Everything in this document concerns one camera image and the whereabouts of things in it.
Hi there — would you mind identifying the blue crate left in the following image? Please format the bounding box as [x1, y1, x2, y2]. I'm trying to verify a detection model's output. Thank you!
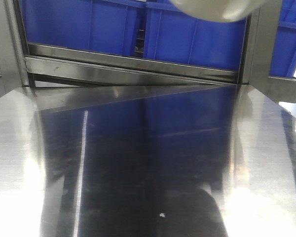
[20, 0, 146, 56]

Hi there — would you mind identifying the blue crate right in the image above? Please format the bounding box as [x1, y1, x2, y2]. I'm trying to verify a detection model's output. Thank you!
[270, 0, 296, 78]

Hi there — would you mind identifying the steel shelf frame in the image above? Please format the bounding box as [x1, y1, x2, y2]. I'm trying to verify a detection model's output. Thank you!
[0, 0, 296, 103]

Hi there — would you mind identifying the blue crate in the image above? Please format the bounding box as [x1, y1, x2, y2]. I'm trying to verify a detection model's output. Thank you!
[144, 2, 246, 71]
[20, 0, 146, 56]
[270, 0, 296, 78]

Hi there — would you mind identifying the blue crate middle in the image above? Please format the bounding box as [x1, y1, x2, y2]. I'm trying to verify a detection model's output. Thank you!
[144, 2, 246, 71]

